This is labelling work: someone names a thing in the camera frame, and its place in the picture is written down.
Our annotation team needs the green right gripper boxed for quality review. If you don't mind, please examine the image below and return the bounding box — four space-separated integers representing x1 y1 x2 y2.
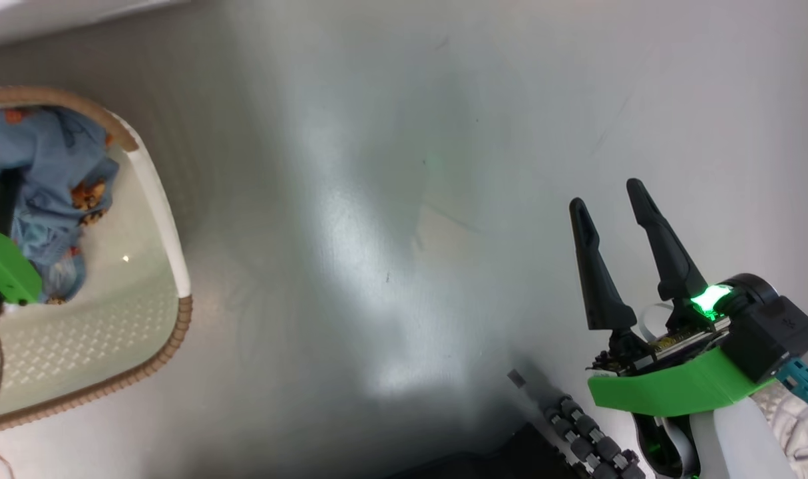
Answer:
569 178 774 418

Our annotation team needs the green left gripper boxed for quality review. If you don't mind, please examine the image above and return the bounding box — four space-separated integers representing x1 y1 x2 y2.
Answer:
0 170 43 305

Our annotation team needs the blue garment with orange print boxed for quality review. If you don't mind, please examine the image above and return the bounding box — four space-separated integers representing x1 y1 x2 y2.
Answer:
0 106 120 293

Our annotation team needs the pale blue white garment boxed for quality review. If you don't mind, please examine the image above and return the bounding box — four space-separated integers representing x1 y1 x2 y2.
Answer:
41 256 87 305

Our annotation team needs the white perforated brown-rimmed laundry basket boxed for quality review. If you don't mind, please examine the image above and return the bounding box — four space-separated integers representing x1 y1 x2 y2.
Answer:
0 85 193 433

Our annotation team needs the black segmented cable chain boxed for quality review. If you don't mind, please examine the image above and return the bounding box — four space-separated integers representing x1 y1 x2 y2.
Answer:
544 396 646 479

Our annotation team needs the teal cable connector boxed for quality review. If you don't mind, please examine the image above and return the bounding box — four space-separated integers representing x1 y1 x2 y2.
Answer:
777 359 808 421

